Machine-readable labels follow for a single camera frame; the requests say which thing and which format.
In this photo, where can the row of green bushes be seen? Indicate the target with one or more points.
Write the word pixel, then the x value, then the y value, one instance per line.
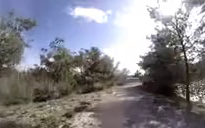
pixel 83 68

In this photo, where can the grey dirt path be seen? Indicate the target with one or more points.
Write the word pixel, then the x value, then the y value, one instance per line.
pixel 118 110

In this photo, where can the dark green bush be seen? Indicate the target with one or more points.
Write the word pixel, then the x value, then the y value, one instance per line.
pixel 161 71

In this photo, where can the dry grass verge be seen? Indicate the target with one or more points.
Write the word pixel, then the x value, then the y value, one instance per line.
pixel 46 111

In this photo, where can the thin-trunked tree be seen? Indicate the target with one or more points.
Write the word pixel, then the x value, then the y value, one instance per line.
pixel 186 76

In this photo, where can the leafy tree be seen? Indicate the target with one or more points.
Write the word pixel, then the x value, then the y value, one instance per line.
pixel 5 46

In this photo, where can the dry scrub ground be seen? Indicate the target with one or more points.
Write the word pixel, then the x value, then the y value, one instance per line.
pixel 200 91

